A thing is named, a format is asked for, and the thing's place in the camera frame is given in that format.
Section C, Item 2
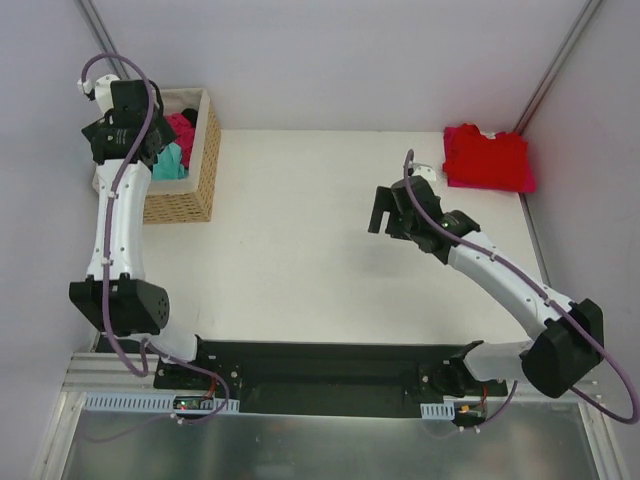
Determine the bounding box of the white cable duct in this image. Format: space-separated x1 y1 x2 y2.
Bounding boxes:
420 401 456 421
84 393 240 415

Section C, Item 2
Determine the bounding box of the wicker basket with liner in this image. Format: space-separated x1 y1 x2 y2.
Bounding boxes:
83 88 221 231

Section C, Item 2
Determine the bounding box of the right aluminium frame post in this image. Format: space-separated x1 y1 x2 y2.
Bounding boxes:
513 0 607 135

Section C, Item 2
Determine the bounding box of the magenta t shirt in basket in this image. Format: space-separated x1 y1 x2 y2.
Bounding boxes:
166 113 195 169

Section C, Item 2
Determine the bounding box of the black t shirt in basket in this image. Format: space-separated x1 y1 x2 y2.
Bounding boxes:
181 108 198 128

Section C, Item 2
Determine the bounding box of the aluminium frame post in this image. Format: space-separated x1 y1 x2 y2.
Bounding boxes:
513 0 607 135
74 0 131 80

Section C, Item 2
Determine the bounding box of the left aluminium frame post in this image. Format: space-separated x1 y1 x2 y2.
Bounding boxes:
74 0 131 80

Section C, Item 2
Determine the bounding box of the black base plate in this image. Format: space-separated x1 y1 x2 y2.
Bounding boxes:
153 341 507 418

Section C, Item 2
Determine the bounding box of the right white cable duct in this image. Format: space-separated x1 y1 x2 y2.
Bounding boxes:
420 401 456 421

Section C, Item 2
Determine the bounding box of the left white cable duct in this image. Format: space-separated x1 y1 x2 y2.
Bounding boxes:
84 393 240 415

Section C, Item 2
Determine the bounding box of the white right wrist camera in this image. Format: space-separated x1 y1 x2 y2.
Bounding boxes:
408 162 438 183

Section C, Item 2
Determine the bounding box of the red t shirt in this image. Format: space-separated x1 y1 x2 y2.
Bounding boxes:
442 122 539 195

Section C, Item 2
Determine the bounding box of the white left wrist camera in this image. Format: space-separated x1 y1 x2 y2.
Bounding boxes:
77 74 120 114

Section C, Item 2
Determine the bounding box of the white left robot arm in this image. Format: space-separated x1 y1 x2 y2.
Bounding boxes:
69 74 212 389

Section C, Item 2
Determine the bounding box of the teal t shirt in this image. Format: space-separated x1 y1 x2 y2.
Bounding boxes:
152 142 188 181

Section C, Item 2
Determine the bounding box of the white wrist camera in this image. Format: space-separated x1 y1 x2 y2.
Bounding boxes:
77 74 120 114
408 162 438 183

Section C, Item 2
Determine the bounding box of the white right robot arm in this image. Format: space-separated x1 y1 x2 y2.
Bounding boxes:
368 176 604 398

